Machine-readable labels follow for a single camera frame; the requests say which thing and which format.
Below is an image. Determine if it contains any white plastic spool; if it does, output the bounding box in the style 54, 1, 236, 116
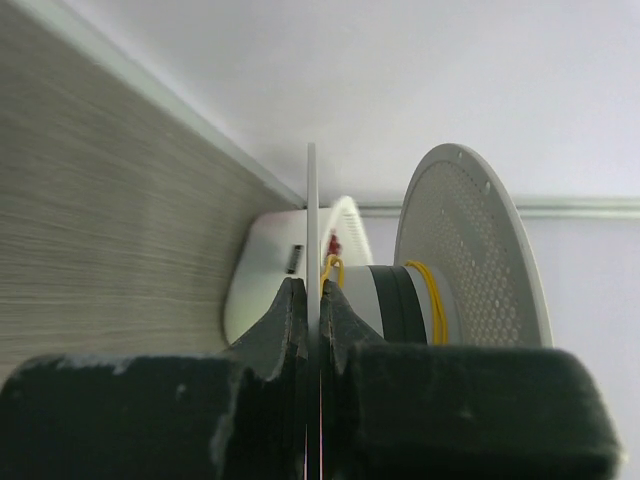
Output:
319, 143, 553, 348

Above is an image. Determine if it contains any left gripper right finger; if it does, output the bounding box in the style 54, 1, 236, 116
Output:
320, 282, 623, 479

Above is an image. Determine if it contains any yellow cable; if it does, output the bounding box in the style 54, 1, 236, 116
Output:
319, 254, 450, 346

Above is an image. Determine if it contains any dark red grape bunch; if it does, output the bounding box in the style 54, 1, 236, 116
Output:
327, 233, 342, 256

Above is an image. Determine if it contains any white plastic basket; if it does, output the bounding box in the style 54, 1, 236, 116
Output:
223, 196, 373, 344

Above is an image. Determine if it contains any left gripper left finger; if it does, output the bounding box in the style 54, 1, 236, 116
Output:
1, 279, 307, 479

